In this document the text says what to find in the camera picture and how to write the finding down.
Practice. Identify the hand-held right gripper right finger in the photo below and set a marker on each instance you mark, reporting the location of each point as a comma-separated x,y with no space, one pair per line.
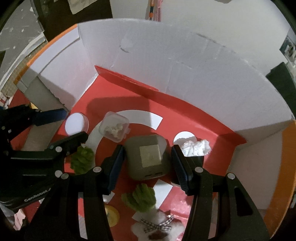
180,166

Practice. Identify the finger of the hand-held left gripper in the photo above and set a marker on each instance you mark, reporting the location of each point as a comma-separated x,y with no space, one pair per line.
49,117
69,142

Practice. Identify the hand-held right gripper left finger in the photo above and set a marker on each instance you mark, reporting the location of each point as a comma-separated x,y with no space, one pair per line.
116,166

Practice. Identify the green yarn pompom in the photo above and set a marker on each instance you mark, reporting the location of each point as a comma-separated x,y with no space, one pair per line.
82,160
141,197

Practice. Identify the grey square device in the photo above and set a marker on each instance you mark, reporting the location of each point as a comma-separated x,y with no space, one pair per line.
134,148

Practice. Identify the black roll with white tissue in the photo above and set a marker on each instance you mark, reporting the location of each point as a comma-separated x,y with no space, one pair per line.
196,147

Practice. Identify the clear plastic box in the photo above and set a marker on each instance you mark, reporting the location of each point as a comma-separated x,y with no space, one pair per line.
114,127

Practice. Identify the yellow bottle cap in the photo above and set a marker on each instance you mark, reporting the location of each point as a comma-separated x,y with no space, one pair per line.
112,216

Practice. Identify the white plush bear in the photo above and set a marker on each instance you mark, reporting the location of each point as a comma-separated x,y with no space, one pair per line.
157,222

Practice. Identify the orange cardboard box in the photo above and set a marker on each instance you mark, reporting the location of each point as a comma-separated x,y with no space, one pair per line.
185,69

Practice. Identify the grey star curtain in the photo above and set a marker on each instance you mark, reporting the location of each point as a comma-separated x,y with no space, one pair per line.
18,30

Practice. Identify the dark brown door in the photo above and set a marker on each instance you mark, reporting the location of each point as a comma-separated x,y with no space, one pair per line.
57,20

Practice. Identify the dark green covered table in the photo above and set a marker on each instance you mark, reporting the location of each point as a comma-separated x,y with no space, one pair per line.
284,78

